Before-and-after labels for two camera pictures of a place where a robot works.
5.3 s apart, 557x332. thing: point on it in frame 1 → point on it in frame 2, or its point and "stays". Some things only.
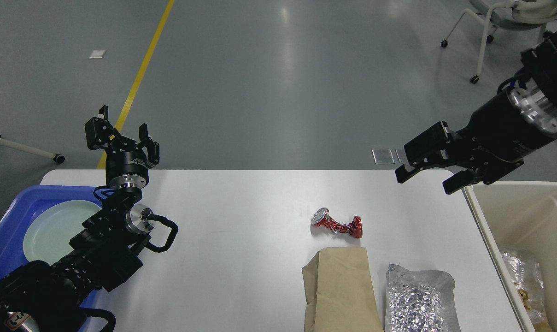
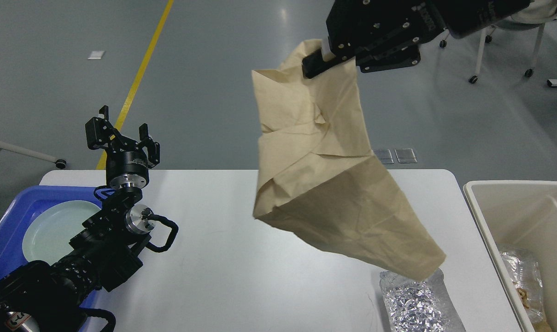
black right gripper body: x=499 y=134 → x=463 y=18
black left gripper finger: x=151 y=148 stays
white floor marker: x=97 y=54 stays
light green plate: x=49 y=231 stays
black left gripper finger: x=99 y=132 stays
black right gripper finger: x=434 y=147 → x=356 y=28
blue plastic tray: x=4 y=248 stays
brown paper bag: x=340 y=292 → x=319 y=178
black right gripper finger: x=459 y=180 → x=400 y=56
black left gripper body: x=126 y=170 stays
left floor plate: x=383 y=156 stays
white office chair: x=512 y=14 stays
